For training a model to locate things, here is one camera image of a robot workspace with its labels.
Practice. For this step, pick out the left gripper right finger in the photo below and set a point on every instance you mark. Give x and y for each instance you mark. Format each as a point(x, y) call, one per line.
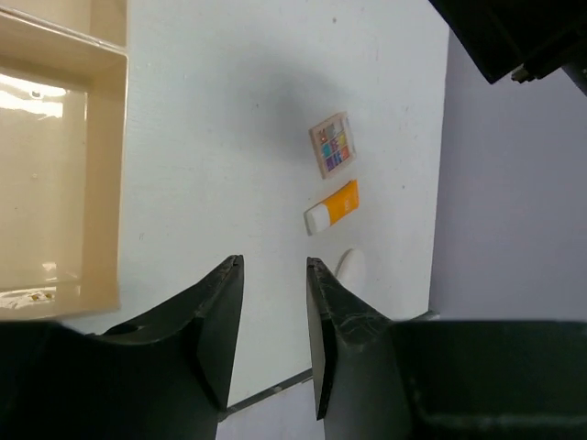
point(359, 393)

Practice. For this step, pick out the wooden compartment box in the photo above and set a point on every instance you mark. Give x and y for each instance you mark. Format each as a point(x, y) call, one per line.
point(63, 120)

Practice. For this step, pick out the colourful square eyeshadow palette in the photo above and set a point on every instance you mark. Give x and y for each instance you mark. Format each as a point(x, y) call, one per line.
point(333, 144)

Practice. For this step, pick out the orange sunscreen tube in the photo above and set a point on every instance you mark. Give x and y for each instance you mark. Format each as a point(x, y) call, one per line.
point(332, 209)

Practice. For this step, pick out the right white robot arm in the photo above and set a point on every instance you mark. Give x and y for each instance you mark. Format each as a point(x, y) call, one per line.
point(527, 40)

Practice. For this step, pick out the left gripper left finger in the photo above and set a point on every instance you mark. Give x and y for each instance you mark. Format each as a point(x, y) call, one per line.
point(166, 373)

